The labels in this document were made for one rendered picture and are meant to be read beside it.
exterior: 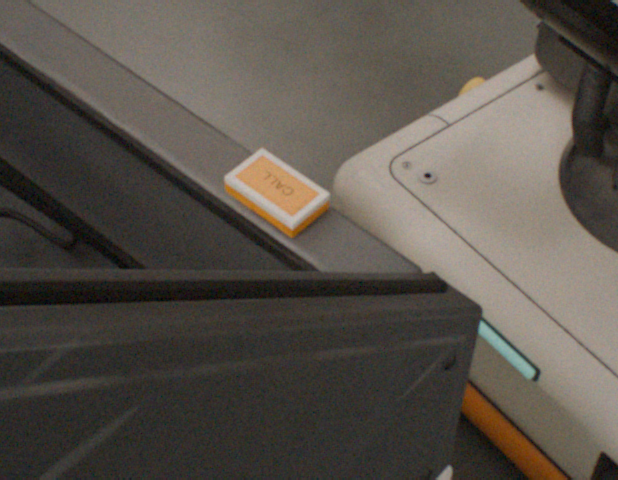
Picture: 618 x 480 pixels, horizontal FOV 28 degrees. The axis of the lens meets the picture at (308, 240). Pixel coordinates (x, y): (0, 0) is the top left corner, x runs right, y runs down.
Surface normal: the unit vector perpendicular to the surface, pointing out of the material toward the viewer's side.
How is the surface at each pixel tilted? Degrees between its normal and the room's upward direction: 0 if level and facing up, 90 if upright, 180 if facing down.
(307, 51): 0
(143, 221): 90
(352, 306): 43
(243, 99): 0
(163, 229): 90
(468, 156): 0
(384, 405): 90
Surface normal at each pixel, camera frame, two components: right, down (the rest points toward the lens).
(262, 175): 0.03, -0.64
